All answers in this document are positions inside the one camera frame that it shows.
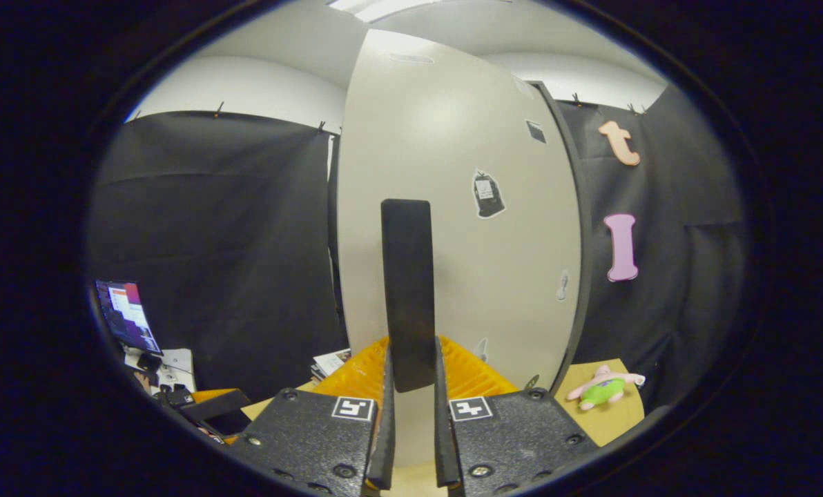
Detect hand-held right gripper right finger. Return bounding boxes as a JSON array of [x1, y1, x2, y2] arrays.
[[434, 336, 600, 497]]

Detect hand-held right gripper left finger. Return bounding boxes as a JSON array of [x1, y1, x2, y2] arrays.
[[229, 336, 396, 497]]

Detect beige cabinet door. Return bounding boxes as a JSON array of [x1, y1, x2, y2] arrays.
[[336, 29, 585, 470]]

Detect computer monitor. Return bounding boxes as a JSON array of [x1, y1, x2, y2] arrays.
[[95, 280, 163, 355]]

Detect black backdrop cloth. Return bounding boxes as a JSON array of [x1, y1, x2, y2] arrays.
[[87, 83, 751, 415]]

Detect pink green plush toy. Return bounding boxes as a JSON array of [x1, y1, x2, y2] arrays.
[[566, 364, 646, 411]]

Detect long ceiling light panel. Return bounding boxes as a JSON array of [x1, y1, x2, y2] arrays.
[[327, 0, 447, 23]]

